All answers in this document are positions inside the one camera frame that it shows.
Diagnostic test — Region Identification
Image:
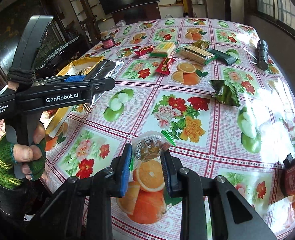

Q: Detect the black fabric band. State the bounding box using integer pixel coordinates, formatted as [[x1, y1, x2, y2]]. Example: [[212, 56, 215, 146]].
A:
[[7, 69, 36, 92]]

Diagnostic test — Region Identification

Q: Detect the red label jar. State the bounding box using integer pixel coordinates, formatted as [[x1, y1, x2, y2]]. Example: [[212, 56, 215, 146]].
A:
[[101, 36, 115, 49]]

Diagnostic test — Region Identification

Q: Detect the fruit and flower tablecloth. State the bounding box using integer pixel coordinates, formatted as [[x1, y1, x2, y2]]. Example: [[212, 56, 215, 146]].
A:
[[25, 17, 295, 240]]

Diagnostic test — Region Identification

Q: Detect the yellow cracker packet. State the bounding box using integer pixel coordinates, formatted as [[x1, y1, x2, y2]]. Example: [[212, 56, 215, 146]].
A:
[[149, 42, 175, 58]]

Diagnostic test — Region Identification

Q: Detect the dark glass side table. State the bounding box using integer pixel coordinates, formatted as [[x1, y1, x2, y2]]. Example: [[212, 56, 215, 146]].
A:
[[34, 27, 80, 68]]

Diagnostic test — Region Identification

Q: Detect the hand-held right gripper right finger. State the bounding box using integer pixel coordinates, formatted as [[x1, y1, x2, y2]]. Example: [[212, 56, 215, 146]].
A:
[[160, 149, 278, 240]]

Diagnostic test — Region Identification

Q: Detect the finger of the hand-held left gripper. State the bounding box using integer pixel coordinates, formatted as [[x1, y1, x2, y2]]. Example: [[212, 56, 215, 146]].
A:
[[86, 60, 116, 80], [63, 74, 116, 97]]

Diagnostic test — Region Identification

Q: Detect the green cracker packet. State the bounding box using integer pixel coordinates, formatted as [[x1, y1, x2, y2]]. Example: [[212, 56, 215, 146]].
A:
[[175, 44, 218, 65]]

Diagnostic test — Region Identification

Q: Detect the barred window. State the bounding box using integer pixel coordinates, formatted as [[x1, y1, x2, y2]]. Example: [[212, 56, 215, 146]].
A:
[[252, 0, 295, 37]]

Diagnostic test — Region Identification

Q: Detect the person's left hand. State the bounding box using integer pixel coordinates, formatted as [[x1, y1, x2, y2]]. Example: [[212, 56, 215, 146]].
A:
[[0, 124, 47, 188]]

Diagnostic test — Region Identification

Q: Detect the red packet with black label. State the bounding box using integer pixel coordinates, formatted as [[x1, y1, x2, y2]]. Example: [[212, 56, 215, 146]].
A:
[[154, 57, 176, 75]]

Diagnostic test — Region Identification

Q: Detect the wooden chair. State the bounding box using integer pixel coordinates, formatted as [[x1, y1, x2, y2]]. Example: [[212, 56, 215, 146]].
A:
[[80, 15, 100, 48]]

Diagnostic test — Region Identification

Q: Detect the green foil snack packet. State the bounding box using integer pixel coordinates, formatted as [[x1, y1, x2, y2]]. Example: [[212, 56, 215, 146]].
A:
[[209, 79, 240, 107]]

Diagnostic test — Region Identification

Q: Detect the black cracker packet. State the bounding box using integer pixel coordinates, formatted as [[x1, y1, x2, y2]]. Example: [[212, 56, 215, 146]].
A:
[[207, 49, 238, 66]]

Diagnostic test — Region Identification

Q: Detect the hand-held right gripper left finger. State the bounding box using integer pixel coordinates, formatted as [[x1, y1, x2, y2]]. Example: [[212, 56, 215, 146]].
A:
[[25, 144, 134, 240]]

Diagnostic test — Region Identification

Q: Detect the yellow cardboard box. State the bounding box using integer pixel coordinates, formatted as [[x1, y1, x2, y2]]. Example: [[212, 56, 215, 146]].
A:
[[45, 56, 105, 139]]

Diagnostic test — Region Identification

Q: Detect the red can with metal top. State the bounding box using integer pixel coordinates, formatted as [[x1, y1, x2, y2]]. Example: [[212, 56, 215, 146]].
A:
[[282, 152, 295, 198]]

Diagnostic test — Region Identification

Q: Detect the clear nut cake packet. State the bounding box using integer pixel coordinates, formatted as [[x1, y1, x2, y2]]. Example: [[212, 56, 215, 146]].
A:
[[130, 130, 176, 170]]

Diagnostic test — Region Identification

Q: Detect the plain red snack packet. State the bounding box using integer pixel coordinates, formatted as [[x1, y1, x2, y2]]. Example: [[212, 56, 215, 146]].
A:
[[134, 44, 155, 56]]

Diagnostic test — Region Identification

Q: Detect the large silver foil packet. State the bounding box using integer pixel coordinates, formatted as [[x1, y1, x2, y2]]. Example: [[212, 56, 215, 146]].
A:
[[73, 59, 125, 110]]

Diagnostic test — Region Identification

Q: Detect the black flashlight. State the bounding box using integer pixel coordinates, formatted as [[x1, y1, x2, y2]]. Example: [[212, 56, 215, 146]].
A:
[[256, 39, 269, 70]]

